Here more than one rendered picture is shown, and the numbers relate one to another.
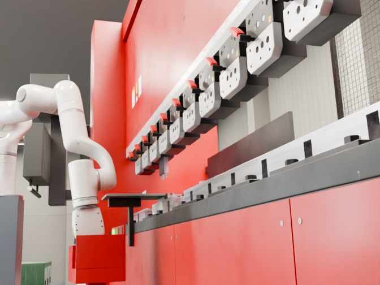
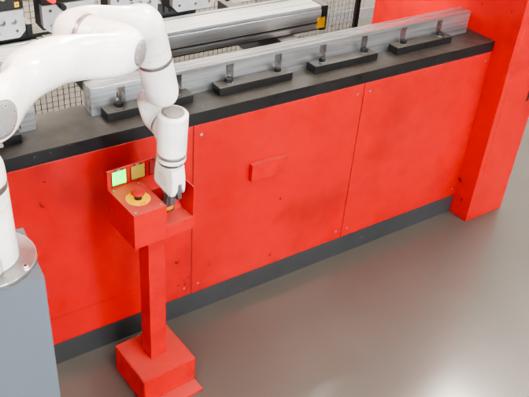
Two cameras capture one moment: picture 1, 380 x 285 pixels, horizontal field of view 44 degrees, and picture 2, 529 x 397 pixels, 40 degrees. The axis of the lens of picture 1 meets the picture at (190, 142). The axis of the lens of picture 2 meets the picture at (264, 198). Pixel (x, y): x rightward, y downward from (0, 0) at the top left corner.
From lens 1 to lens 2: 308 cm
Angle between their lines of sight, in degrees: 113
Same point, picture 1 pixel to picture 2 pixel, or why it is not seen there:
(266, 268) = (340, 116)
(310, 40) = not seen: outside the picture
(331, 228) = (385, 90)
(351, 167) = (400, 69)
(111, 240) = not seen: hidden behind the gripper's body
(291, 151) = (308, 50)
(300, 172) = (375, 72)
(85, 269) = (188, 211)
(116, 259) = not seen: hidden behind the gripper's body
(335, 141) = (342, 46)
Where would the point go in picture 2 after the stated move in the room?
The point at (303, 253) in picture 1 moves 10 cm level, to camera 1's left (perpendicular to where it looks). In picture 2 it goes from (368, 102) to (379, 115)
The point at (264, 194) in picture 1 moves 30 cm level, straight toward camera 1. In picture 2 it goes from (348, 83) to (426, 84)
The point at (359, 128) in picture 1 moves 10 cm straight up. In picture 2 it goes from (357, 41) to (361, 16)
